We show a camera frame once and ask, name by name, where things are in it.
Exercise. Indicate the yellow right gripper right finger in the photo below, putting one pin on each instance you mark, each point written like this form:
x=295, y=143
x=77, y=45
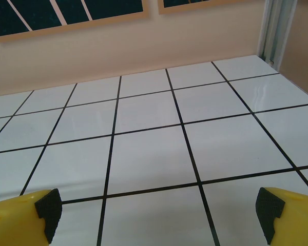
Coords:
x=297, y=220

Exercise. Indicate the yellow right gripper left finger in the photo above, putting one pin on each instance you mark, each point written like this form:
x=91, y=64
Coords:
x=15, y=220

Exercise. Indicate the right aluminium corner post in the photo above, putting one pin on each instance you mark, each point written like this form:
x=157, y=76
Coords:
x=274, y=30

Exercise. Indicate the pink flower wall panel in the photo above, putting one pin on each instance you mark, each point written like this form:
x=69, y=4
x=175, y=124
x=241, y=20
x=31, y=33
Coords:
x=41, y=15

